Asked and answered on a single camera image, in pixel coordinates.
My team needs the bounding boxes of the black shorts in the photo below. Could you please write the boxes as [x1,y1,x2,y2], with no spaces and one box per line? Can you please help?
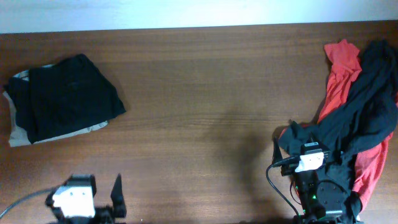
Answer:
[2,54,127,145]

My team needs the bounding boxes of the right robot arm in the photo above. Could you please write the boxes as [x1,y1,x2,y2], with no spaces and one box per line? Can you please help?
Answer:
[266,136,363,223]

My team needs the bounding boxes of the dark grey red-trimmed garment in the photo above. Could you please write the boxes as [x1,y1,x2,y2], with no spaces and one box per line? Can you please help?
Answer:
[278,122,360,201]

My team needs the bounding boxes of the black garment pile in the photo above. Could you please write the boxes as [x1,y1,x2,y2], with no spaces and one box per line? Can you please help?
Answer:
[318,40,397,156]

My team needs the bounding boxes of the red garment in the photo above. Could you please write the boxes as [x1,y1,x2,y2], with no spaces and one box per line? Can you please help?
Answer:
[318,39,393,210]

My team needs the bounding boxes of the folded khaki shorts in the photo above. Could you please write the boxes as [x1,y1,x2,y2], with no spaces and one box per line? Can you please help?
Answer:
[2,70,108,147]

